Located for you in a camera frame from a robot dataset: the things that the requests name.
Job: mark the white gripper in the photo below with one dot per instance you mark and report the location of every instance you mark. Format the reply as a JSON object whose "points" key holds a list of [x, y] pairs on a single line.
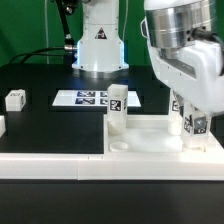
{"points": [[196, 75]]}

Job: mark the white square table top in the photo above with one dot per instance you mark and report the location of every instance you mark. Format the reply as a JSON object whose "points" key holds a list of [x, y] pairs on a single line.
{"points": [[149, 134]]}

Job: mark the white sheet with markers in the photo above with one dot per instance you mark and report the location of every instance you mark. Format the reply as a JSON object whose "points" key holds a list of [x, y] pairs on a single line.
{"points": [[72, 98]]}

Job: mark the white U-shaped obstacle fence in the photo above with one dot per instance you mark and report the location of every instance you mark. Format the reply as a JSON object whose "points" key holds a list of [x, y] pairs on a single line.
{"points": [[112, 166]]}

